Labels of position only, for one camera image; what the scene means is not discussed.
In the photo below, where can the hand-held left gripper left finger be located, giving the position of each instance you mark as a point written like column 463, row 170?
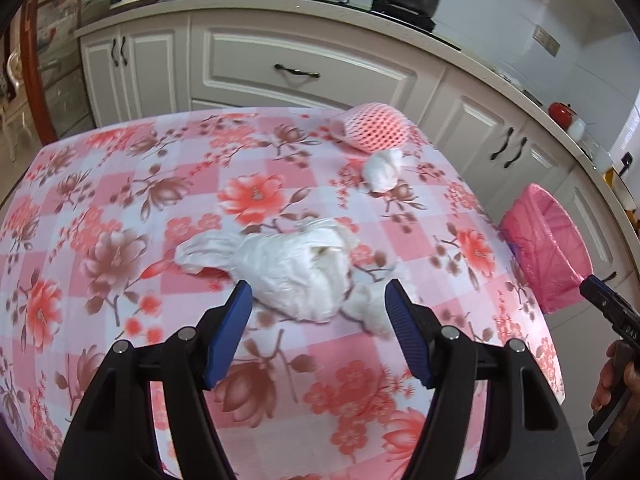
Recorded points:
column 225, row 340

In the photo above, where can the white bin with pink liner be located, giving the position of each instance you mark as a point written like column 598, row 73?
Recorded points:
column 545, row 250

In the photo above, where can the red lidded jar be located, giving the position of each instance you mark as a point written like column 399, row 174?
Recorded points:
column 561, row 113

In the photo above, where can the person's right hand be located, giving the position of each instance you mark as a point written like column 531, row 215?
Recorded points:
column 612, row 390

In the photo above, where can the white wall outlet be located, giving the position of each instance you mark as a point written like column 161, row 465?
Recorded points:
column 540, row 34
column 552, row 46

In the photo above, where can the white plastic bag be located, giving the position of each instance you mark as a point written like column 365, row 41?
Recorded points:
column 290, row 270

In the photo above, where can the pink foam fruit net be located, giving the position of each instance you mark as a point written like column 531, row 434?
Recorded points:
column 372, row 127

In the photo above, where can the pink floral tablecloth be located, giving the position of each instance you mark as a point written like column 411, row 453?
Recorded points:
column 125, row 185

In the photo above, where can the black spatula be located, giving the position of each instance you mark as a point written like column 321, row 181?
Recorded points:
column 625, row 162

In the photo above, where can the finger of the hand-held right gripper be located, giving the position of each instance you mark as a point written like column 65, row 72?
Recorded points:
column 617, row 315

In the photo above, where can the crumpled white tissue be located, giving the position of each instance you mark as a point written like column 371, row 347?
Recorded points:
column 370, row 310
column 382, row 170

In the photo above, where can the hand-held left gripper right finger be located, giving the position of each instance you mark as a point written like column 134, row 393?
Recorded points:
column 407, row 335

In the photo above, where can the wooden framed glass door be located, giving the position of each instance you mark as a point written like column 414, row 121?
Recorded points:
column 50, row 60

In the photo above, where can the white jar with spoon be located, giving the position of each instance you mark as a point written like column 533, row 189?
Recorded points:
column 577, row 129

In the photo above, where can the white ornate chair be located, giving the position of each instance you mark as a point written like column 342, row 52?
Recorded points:
column 12, row 100

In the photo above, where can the yellow object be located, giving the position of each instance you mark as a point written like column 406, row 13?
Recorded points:
column 612, row 178

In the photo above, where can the white mug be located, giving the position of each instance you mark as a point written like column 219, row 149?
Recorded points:
column 601, row 159

